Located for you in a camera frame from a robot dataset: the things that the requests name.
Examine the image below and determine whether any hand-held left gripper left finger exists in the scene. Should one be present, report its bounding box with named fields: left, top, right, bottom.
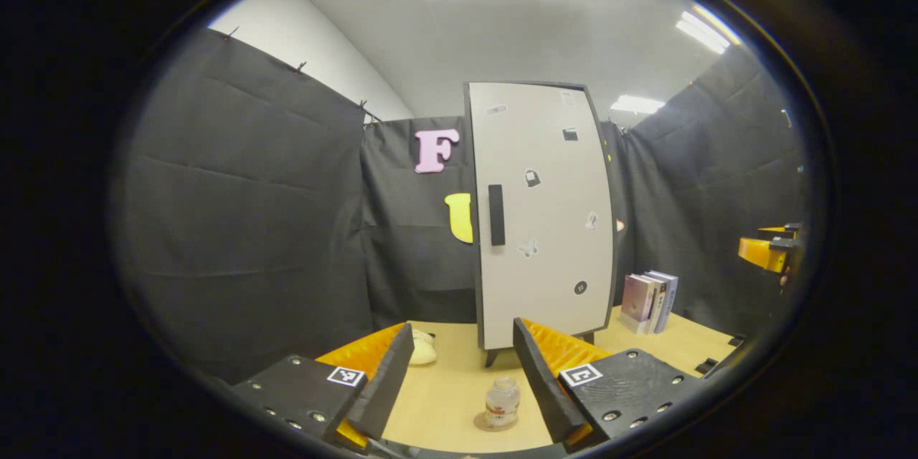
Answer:
left=229, top=322, right=416, bottom=454

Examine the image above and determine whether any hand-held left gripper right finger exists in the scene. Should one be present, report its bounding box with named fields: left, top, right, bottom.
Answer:
left=512, top=316, right=708, bottom=454

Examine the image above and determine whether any clear plastic bottle red label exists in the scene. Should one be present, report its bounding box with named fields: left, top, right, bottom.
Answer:
left=485, top=376, right=521, bottom=430

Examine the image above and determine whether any dark grey cabinet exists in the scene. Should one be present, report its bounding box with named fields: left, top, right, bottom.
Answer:
left=463, top=80, right=621, bottom=368

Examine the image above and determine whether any round brown coaster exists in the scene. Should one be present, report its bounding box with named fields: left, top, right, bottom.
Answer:
left=473, top=412, right=520, bottom=432

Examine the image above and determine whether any light grey cabinet door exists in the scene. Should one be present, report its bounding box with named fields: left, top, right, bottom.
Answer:
left=468, top=82, right=617, bottom=351

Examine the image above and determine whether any black door handle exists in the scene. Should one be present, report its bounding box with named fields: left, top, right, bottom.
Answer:
left=488, top=184, right=506, bottom=247

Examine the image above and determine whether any cream plush toy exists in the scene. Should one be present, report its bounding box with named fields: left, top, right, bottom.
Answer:
left=410, top=328, right=439, bottom=366

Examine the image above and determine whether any grey blue cover book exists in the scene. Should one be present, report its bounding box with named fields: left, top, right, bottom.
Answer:
left=645, top=270, right=679, bottom=334

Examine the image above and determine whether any white cover book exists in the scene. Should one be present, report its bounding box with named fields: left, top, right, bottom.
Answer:
left=642, top=273, right=668, bottom=335

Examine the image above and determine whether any ceiling light panel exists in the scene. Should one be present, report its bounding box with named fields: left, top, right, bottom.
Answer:
left=675, top=5, right=740, bottom=55
left=610, top=94, right=666, bottom=115

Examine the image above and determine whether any black backdrop cloth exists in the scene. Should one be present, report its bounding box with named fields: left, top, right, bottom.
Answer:
left=111, top=29, right=808, bottom=384

